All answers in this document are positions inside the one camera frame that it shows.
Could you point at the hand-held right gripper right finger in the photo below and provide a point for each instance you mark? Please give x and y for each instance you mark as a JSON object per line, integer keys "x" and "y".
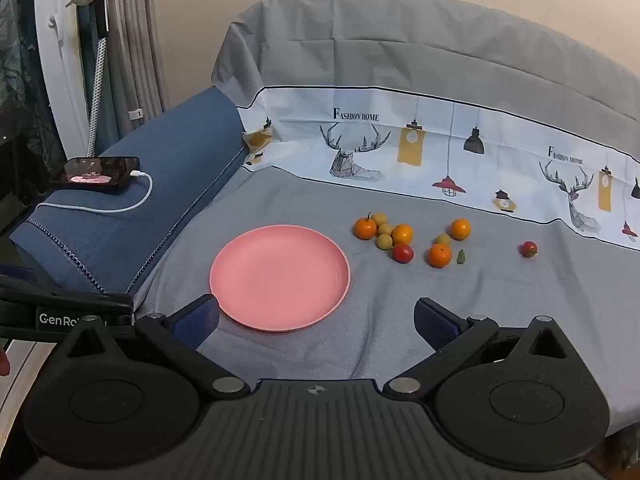
{"x": 435, "y": 321}

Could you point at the pink plate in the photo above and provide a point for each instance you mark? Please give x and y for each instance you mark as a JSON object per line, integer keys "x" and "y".
{"x": 279, "y": 278}

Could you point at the small orange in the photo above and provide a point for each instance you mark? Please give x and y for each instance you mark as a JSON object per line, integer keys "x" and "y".
{"x": 460, "y": 229}
{"x": 403, "y": 234}

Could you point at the braided gooseneck phone stand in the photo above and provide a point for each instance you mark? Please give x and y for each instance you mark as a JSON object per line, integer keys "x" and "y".
{"x": 98, "y": 90}

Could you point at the yellow-green longan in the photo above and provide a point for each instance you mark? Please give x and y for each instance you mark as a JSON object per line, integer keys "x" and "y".
{"x": 383, "y": 242}
{"x": 380, "y": 218}
{"x": 385, "y": 229}
{"x": 442, "y": 238}

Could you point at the white curtain clip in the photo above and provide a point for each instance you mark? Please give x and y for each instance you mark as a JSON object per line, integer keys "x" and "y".
{"x": 136, "y": 114}

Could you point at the grey printed bed sheet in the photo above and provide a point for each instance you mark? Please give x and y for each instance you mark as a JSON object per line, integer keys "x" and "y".
{"x": 450, "y": 110}

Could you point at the black smartphone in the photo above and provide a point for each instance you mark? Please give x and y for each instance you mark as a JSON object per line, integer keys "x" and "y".
{"x": 95, "y": 172}

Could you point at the white round frame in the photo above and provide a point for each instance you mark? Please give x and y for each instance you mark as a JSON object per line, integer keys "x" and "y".
{"x": 55, "y": 85}

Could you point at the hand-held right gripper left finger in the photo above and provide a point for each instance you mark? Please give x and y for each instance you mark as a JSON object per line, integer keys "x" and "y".
{"x": 200, "y": 319}

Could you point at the dark green patterned curtain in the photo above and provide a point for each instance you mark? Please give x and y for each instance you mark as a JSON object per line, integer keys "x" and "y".
{"x": 20, "y": 50}

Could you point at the large orange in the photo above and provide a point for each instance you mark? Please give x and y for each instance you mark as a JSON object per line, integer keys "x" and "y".
{"x": 440, "y": 255}

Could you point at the red cherry tomato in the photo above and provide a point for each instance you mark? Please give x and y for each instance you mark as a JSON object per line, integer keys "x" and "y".
{"x": 403, "y": 253}

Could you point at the person's left hand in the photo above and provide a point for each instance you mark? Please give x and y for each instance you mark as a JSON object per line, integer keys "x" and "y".
{"x": 3, "y": 362}

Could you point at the blue quilted cushion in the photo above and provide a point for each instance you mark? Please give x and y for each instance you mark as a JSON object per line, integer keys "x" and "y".
{"x": 175, "y": 160}

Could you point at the grey curtain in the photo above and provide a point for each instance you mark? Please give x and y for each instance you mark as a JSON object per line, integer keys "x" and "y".
{"x": 137, "y": 50}

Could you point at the orange with stem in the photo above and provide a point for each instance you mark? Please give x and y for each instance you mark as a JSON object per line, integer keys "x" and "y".
{"x": 365, "y": 230}

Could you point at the red tomato with green calyx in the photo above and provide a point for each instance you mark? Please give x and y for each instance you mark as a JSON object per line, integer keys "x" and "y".
{"x": 529, "y": 249}

